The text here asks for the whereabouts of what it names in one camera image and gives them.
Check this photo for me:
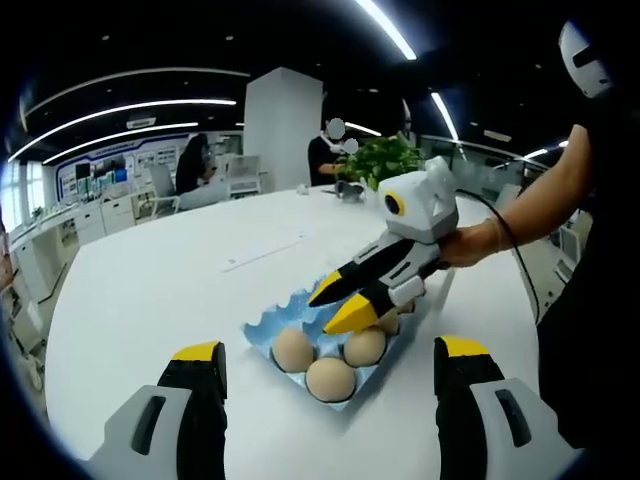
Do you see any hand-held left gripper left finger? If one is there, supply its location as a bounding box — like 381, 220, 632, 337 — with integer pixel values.
87, 340, 229, 480

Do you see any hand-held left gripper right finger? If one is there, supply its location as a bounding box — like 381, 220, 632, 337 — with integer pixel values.
433, 335, 566, 480

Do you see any brown hen egg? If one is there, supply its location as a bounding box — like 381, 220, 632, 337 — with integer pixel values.
343, 327, 388, 369
374, 309, 401, 335
272, 329, 315, 372
305, 357, 357, 403

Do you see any blue egg tray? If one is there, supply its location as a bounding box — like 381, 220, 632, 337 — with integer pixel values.
242, 272, 426, 412

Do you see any person's right hand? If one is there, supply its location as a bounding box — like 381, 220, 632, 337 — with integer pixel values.
438, 217, 505, 270

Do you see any green potted plant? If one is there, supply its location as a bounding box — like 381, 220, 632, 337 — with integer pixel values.
337, 132, 426, 194

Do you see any grey rounded gadget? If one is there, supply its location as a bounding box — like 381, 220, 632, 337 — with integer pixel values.
333, 179, 366, 202

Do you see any ceiling light strip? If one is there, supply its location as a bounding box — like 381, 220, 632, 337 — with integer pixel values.
353, 0, 418, 61
429, 91, 460, 141
42, 122, 200, 165
5, 98, 237, 164

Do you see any white table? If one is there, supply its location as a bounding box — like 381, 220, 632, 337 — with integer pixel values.
44, 187, 544, 480

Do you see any person's black shirt torso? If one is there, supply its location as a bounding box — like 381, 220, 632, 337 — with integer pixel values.
537, 89, 640, 451

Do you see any white mesh office chair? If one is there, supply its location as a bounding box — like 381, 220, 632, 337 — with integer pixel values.
227, 153, 265, 196
143, 164, 181, 216

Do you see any white square pillar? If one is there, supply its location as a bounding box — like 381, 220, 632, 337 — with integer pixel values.
243, 67, 325, 194

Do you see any white worn device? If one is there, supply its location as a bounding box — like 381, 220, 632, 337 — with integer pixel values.
557, 19, 616, 100

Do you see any white low cabinet row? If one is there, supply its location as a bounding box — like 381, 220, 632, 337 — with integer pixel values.
7, 199, 151, 301

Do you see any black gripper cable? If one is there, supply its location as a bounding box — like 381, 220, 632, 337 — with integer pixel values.
455, 188, 544, 326

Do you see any blue framed wall display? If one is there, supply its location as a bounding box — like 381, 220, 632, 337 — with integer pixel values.
57, 139, 189, 201

